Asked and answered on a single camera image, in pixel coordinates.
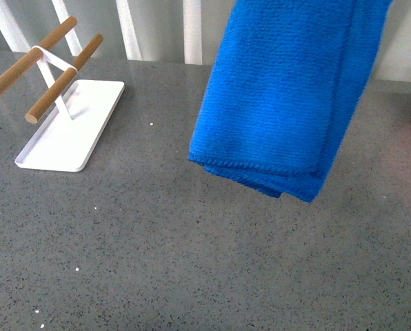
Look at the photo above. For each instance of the white pleated curtain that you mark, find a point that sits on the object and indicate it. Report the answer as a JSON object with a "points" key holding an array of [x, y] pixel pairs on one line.
{"points": [[167, 31]]}

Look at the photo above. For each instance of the blue microfiber cloth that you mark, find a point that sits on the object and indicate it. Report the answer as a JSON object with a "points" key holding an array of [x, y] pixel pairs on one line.
{"points": [[285, 83]]}

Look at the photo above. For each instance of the white rack with wooden bars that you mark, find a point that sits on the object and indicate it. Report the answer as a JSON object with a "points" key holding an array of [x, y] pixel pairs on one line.
{"points": [[72, 114]]}

